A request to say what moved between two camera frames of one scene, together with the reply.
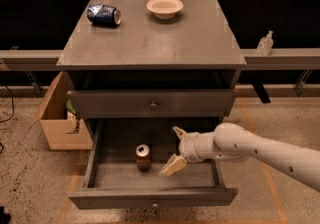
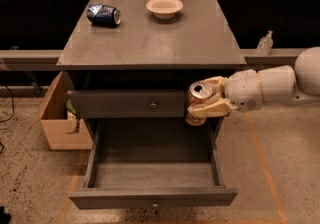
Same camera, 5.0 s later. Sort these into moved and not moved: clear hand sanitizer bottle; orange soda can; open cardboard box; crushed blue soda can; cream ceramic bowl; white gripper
Moved: white gripper; orange soda can
Not moved: clear hand sanitizer bottle; crushed blue soda can; open cardboard box; cream ceramic bowl
